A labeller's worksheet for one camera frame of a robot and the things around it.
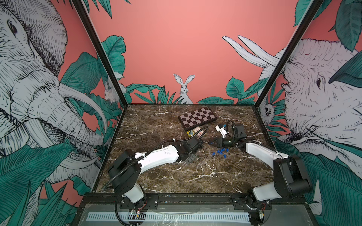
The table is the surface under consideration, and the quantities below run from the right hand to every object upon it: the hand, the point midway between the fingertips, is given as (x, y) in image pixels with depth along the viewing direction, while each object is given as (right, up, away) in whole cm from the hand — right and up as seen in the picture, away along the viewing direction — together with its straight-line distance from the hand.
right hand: (209, 141), depth 84 cm
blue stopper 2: (+14, -8, +11) cm, 20 cm away
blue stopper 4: (+10, -9, +9) cm, 16 cm away
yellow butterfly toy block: (-11, +3, +18) cm, 21 cm away
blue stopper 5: (+4, -10, +8) cm, 13 cm away
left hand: (-12, -6, +1) cm, 13 cm away
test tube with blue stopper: (-5, -15, +4) cm, 16 cm away
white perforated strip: (-60, -36, -14) cm, 71 cm away
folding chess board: (-11, +13, +23) cm, 28 cm away
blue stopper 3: (+8, -8, +9) cm, 14 cm away
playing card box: (-6, +5, +20) cm, 22 cm away
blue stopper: (+12, -11, +9) cm, 19 cm away
